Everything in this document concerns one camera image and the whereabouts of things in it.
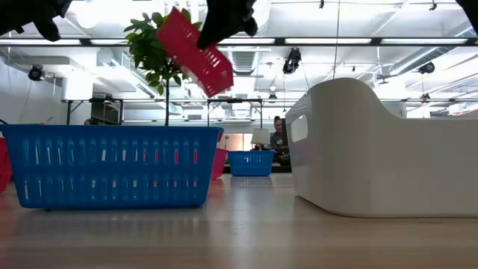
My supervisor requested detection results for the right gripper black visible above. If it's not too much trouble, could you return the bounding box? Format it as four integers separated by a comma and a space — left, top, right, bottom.
196, 0, 259, 50

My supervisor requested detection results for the red slotted plastic basket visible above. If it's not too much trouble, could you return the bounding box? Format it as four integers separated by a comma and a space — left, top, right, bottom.
0, 136, 13, 194
155, 6, 235, 99
211, 147, 229, 181

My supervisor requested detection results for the large blue slotted basket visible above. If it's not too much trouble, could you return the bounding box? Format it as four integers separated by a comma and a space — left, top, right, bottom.
0, 124, 225, 210

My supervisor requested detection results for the white plastic storage bin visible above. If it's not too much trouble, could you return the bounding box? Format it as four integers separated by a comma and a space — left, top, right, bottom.
285, 77, 478, 219

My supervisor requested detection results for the green potted plant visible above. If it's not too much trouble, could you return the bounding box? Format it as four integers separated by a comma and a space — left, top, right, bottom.
122, 7, 205, 127

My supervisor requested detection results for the white shade table lamp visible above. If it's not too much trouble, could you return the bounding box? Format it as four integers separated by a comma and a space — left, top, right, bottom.
249, 127, 271, 151

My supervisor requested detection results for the blue slotted plastic basket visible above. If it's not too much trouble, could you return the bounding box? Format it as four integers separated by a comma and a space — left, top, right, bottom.
228, 149, 276, 178

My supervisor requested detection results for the silver ventilation duct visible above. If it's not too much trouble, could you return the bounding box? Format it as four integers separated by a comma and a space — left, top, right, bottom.
388, 22, 478, 75

